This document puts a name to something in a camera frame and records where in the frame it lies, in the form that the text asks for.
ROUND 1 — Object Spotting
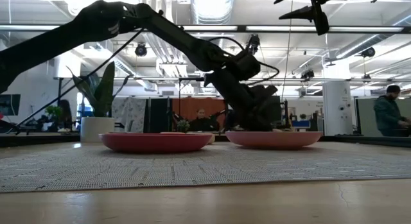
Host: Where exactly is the thin horizontal black rail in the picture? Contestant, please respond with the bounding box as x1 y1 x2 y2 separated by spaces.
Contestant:
57 76 411 83

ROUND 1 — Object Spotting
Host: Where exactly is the grey-green partition panel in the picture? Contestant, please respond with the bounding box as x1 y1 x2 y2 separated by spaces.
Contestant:
354 97 411 137

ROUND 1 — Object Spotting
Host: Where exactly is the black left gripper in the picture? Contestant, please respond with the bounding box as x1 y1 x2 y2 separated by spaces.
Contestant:
210 69 282 132

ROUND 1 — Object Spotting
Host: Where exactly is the person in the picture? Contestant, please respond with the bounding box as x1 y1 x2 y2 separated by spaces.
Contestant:
188 107 223 132
373 84 411 137

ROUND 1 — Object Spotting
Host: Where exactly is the black partition panel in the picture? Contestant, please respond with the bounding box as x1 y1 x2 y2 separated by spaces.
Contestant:
146 97 173 134

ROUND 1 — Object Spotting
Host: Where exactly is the black hanging camera device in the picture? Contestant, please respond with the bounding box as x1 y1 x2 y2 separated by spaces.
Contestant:
246 33 261 55

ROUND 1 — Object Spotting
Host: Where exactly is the silver round ceiling duct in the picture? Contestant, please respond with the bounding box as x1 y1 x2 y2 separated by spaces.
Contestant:
191 0 235 25

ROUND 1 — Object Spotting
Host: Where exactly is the long beam with lights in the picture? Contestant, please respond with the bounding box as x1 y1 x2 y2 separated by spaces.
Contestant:
0 24 411 35

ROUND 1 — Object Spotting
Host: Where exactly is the small green potted plant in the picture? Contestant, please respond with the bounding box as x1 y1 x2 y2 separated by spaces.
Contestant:
176 119 191 134

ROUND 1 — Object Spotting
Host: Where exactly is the patterned white curtain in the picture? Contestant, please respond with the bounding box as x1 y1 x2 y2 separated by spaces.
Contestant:
111 97 147 134

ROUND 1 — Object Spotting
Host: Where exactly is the black aluminium table frame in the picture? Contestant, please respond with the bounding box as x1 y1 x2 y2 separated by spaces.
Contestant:
0 131 411 148

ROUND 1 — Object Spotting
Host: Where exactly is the orange partition wall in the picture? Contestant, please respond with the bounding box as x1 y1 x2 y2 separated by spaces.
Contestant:
171 97 226 124

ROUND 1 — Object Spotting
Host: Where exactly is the taut black diagonal cable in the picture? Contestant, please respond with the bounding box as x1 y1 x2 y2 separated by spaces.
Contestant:
15 28 145 128

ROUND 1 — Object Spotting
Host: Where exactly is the green plant in white pot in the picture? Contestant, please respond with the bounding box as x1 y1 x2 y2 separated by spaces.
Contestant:
66 60 133 143

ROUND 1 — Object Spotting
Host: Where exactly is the thin hanging cable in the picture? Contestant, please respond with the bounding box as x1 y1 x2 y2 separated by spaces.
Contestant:
285 0 293 103

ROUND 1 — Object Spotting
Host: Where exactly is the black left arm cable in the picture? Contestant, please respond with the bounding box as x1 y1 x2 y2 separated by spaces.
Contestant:
208 36 281 87

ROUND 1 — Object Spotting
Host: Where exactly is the grey woven placemat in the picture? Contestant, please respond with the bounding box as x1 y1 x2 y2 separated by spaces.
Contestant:
0 142 411 193

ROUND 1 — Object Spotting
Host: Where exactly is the light pink plate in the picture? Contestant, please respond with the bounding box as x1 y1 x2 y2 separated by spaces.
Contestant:
225 130 323 150

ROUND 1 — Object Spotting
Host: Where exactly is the white round column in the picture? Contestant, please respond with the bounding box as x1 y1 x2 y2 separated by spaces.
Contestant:
322 62 353 136

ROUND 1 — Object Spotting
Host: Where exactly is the dark red plate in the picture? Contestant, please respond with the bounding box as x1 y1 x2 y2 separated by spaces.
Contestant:
98 132 213 153

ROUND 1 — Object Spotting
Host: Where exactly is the dark wall monitor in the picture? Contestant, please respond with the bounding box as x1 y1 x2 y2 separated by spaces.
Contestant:
0 94 21 117

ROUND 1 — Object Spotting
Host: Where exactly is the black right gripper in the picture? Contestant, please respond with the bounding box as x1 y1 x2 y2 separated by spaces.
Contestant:
274 0 348 35

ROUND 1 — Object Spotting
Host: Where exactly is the leafy green background plant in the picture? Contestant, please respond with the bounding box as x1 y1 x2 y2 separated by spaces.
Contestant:
44 105 62 122

